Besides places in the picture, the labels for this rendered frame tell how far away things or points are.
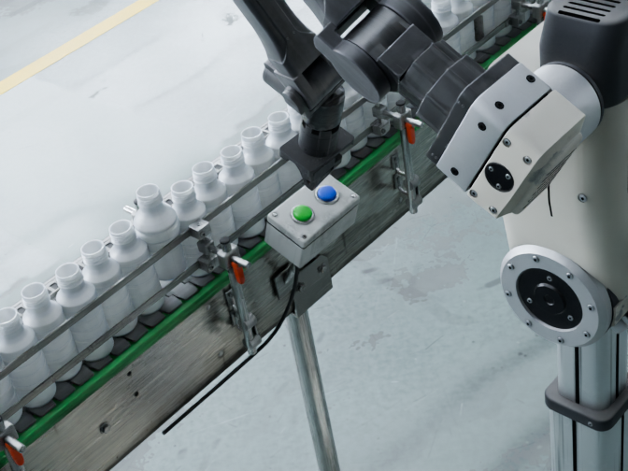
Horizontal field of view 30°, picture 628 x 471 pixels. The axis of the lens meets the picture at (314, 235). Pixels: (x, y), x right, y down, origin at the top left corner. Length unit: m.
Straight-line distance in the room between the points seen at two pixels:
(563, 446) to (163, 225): 0.70
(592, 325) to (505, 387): 1.57
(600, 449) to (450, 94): 0.74
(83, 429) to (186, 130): 2.53
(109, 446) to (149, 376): 0.13
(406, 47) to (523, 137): 0.17
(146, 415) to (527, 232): 0.75
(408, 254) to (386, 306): 0.24
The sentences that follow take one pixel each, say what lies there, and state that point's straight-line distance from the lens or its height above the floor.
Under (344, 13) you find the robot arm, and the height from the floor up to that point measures 1.63.
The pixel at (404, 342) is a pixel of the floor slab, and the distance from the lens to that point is 3.22.
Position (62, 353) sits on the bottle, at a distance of 1.81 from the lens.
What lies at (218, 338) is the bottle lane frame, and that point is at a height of 0.89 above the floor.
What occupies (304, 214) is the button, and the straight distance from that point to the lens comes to 1.84.
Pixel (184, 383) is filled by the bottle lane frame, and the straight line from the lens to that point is 1.98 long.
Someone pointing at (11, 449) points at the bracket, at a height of 1.07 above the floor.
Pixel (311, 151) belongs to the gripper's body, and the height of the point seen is 1.27.
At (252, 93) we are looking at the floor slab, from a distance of 4.41.
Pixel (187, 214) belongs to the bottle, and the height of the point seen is 1.13.
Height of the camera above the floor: 2.21
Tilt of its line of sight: 37 degrees down
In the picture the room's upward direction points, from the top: 11 degrees counter-clockwise
